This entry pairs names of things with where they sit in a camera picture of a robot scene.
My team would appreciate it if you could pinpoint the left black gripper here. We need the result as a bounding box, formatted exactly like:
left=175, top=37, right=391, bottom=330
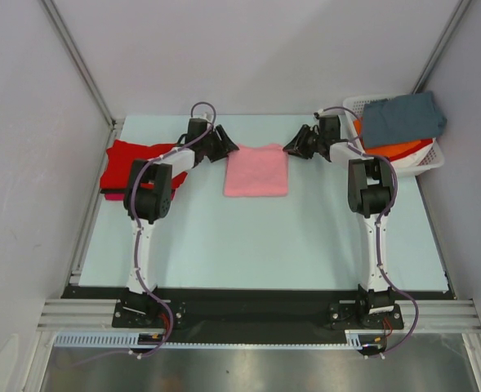
left=200, top=125, right=238, bottom=163

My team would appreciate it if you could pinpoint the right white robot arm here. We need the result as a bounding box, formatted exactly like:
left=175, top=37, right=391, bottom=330
left=283, top=116, right=402, bottom=330

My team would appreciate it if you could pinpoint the pink t shirt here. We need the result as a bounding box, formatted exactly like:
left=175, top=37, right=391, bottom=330
left=224, top=144, right=288, bottom=198

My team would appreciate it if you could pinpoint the right aluminium corner post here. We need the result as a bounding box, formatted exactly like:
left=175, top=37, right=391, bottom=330
left=411, top=0, right=475, bottom=94

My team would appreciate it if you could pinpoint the left aluminium corner post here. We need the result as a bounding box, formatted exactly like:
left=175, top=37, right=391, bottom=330
left=38, top=0, right=116, bottom=129

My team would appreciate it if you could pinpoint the red t shirt in basket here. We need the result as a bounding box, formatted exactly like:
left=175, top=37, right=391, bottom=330
left=390, top=139, right=434, bottom=162

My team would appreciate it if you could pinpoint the aluminium corner post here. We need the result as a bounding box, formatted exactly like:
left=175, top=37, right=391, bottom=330
left=38, top=0, right=116, bottom=129
left=411, top=0, right=475, bottom=94

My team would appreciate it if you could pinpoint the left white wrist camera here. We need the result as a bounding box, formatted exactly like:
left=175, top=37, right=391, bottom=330
left=196, top=112, right=216, bottom=123

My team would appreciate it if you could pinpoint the grey blue t shirt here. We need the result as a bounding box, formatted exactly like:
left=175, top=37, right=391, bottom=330
left=362, top=91, right=447, bottom=148

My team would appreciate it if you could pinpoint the orange t shirt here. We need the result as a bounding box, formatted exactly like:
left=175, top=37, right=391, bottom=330
left=361, top=140, right=420, bottom=159

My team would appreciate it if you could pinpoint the aluminium front frame rail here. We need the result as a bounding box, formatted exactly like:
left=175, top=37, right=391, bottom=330
left=37, top=299, right=481, bottom=333

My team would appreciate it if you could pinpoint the folded red t shirt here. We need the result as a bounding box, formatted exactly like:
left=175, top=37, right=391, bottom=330
left=100, top=140, right=175, bottom=189

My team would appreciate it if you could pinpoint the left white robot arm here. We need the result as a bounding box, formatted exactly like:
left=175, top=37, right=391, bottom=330
left=112, top=118, right=238, bottom=328

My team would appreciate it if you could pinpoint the white t shirt in basket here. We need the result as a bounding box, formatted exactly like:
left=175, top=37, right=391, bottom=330
left=392, top=145, right=432, bottom=169

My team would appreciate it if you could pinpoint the white slotted cable duct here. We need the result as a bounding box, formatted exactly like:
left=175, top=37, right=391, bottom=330
left=53, top=330, right=385, bottom=350

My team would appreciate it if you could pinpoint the white plastic basket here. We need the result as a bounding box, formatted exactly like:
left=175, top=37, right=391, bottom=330
left=343, top=93, right=444, bottom=177

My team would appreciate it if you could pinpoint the folded magenta t shirt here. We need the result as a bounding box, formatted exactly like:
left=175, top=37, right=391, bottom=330
left=104, top=194, right=124, bottom=202

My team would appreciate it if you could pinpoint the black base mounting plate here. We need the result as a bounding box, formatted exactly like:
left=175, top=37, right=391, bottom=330
left=60, top=285, right=456, bottom=345

